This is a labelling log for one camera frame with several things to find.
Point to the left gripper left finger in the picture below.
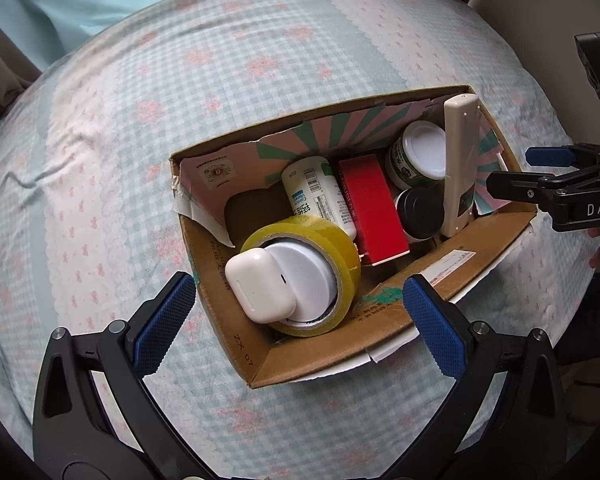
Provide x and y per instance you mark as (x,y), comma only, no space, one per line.
(94,417)

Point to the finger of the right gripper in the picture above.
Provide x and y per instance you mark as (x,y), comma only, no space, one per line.
(555,154)
(528,187)

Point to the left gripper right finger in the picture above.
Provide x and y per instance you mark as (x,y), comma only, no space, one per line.
(505,413)

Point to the white remote control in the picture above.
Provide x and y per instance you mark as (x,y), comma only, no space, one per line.
(461,126)

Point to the red Marubi cosmetics box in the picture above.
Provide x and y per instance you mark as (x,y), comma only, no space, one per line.
(380,237)

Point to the white earbuds case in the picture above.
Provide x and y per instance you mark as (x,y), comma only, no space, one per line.
(260,287)

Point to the white round jar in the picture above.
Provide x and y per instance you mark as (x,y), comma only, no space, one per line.
(309,276)

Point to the black lidded jar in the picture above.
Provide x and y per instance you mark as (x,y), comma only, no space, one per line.
(420,212)

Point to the green jar white lid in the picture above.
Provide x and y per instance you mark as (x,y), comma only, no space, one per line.
(417,156)

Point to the beige sofa backrest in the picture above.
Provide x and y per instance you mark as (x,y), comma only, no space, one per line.
(541,32)

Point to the yellow tape roll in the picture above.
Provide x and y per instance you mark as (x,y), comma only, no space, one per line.
(341,253)

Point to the white supplement bottle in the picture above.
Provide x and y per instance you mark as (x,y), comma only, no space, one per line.
(313,189)

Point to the brown cardboard box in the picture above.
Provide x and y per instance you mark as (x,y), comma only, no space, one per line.
(229,197)

